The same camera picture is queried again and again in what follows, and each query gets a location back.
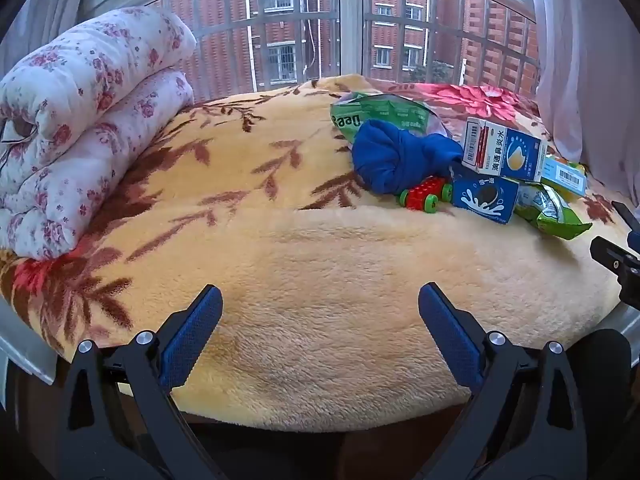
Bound red and green toy car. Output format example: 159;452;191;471
397;175;454;211

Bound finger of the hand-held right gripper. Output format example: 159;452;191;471
589;235;640;309
612;201;640;253

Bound sheer curtain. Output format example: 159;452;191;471
0;0;98;78
527;0;640;206

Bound blue milk carton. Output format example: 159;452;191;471
451;172;521;224

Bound grey window frame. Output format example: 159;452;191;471
82;0;538;96

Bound blue cloth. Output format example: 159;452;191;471
351;120;463;196

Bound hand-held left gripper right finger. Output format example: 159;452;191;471
418;282;589;480

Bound metal window guard bars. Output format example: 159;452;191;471
192;0;542;103

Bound yellow leaf-print plush blanket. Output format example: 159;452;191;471
0;74;636;433

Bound folded floral quilt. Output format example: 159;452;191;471
0;6;197;261

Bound teal barcode box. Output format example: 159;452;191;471
540;155;587;197

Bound white medicine box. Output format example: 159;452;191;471
461;116;548;183

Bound lime green snack packet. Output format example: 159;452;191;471
515;182;593;241

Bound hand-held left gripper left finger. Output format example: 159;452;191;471
55;284;232;480

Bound red floral blanket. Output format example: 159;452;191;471
367;81;556;147

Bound red brick apartment building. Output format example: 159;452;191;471
107;0;541;103

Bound large green snack bag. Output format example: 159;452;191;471
330;91;451;153

